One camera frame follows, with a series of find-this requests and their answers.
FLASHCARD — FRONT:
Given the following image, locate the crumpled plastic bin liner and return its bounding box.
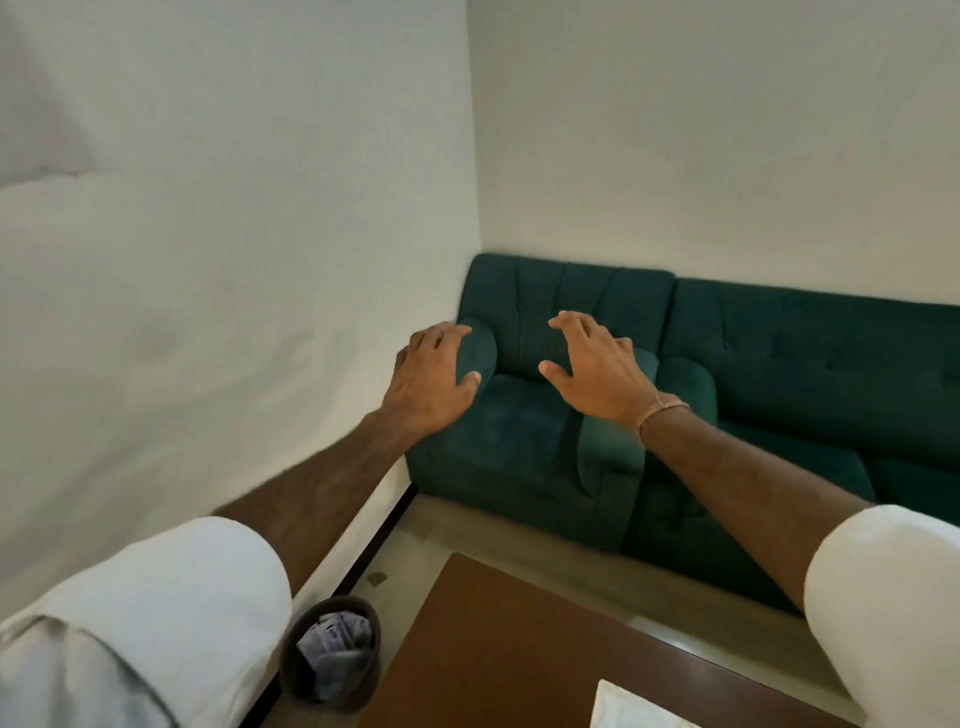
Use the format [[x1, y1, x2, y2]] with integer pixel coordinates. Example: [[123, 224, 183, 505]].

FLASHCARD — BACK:
[[297, 611, 375, 703]]

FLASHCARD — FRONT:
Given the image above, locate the person's right hand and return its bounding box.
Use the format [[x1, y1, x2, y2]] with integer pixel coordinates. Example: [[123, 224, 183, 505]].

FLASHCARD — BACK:
[[537, 310, 663, 432]]

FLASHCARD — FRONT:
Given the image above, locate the dark green sofa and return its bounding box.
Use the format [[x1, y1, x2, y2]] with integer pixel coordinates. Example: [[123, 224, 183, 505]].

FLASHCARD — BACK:
[[621, 276, 960, 618]]

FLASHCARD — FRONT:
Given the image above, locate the person's left forearm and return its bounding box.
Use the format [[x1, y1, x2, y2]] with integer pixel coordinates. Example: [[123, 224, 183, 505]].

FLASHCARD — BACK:
[[213, 408, 421, 595]]

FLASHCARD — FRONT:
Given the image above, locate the white paper sheet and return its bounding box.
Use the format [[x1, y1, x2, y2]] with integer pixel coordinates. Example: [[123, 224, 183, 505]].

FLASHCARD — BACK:
[[589, 678, 703, 728]]

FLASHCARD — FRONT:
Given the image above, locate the person's right forearm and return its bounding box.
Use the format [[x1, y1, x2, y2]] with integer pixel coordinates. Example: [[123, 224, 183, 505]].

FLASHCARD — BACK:
[[639, 406, 875, 612]]

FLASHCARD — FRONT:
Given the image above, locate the person's left hand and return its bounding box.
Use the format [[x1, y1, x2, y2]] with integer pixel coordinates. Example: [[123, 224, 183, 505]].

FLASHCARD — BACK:
[[378, 321, 483, 444]]

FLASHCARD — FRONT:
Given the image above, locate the thin orange wrist thread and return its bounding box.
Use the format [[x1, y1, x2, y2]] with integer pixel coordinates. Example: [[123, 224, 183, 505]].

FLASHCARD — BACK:
[[636, 393, 692, 444]]

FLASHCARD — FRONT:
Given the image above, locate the dark green armchair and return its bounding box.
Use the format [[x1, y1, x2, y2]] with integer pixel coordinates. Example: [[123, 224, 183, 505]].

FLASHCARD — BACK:
[[405, 252, 678, 555]]

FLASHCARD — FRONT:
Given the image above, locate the white shirt sleeve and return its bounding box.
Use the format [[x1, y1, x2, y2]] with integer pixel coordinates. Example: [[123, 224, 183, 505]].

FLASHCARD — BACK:
[[0, 515, 294, 728], [803, 503, 960, 728]]

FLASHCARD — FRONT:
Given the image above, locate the dark round waste bin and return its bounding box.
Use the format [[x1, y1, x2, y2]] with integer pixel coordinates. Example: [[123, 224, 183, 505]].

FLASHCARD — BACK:
[[278, 595, 383, 714]]

